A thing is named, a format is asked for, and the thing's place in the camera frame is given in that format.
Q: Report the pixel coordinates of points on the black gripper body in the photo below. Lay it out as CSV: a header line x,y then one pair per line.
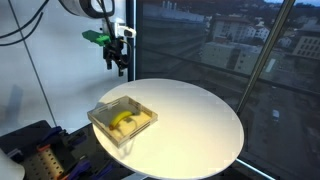
x,y
115,50

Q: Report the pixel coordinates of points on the yellow banana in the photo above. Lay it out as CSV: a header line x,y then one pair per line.
x,y
120,118

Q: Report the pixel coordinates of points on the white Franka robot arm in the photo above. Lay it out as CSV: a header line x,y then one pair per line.
x,y
80,6

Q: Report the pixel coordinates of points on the white rounded robot base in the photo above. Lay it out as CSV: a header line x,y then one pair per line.
x,y
10,170

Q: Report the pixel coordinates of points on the blue and black bar clamp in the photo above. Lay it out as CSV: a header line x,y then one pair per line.
x,y
105,170
78,138

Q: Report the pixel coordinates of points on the blue clamp with orange trigger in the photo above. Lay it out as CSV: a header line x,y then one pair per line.
x,y
80,166
51,133

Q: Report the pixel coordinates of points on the dark work table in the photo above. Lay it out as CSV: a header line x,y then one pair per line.
x,y
20,136

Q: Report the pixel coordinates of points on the perforated metal board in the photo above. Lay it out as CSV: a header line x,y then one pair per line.
x,y
43,165

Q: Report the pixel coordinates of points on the light metal window mullion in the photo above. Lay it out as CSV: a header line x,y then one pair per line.
x,y
266,50

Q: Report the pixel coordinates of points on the dark corner window post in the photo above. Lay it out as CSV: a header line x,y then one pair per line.
x,y
131,73

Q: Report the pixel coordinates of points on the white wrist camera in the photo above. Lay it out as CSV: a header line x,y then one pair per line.
x,y
128,31

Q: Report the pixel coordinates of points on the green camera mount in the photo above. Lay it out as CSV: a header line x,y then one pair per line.
x,y
95,36

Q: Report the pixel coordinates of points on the window bottom frame rail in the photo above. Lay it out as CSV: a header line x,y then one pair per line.
x,y
256,170

